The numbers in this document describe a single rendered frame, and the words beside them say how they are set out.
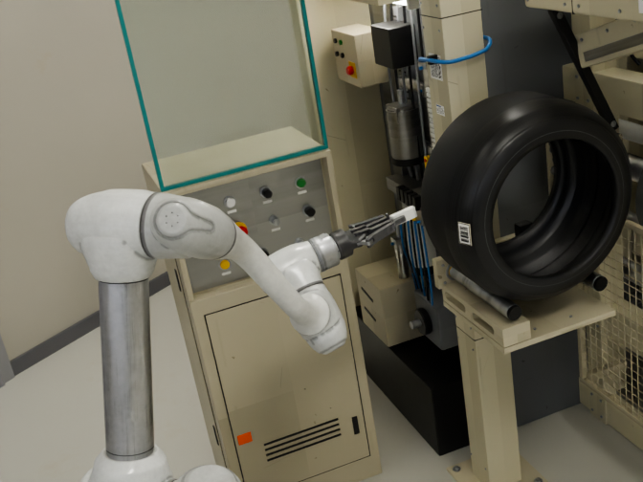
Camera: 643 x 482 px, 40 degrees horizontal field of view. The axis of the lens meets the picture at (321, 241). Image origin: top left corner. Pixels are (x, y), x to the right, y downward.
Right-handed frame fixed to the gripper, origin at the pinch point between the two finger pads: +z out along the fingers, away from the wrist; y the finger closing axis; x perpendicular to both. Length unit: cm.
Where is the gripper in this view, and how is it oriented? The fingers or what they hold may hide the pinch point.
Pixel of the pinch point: (403, 216)
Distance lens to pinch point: 231.2
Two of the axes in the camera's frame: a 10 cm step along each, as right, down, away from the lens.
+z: 8.9, -4.0, 2.1
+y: -3.5, -3.2, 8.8
